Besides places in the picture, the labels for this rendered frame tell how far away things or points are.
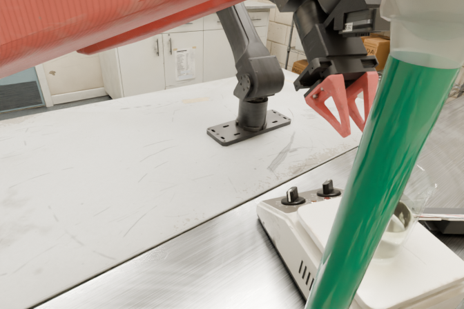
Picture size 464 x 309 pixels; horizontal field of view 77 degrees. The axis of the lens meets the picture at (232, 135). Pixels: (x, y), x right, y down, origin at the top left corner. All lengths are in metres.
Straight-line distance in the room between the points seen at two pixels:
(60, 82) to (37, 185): 2.64
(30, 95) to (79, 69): 0.47
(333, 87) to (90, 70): 2.91
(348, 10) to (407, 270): 0.28
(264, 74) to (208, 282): 0.37
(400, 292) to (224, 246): 0.20
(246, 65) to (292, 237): 0.35
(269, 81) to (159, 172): 0.26
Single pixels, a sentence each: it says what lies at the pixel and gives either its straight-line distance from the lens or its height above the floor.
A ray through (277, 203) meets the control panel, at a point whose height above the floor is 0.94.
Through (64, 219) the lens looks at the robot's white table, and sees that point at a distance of 0.47.
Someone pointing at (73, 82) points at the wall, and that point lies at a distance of 3.18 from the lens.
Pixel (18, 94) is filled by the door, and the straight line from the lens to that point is 3.15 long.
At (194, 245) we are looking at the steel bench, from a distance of 0.40.
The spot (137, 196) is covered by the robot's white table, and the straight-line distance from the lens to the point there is 0.48.
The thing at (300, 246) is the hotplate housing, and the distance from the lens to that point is 0.33.
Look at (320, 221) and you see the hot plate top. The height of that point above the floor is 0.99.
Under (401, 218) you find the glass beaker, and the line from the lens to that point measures 0.28.
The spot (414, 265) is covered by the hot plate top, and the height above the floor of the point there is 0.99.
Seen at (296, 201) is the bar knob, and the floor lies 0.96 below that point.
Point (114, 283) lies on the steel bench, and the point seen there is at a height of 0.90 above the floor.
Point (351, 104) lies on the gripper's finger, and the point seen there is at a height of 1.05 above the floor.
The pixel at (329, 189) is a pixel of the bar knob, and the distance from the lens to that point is 0.42.
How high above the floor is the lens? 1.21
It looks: 30 degrees down
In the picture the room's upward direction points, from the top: 4 degrees clockwise
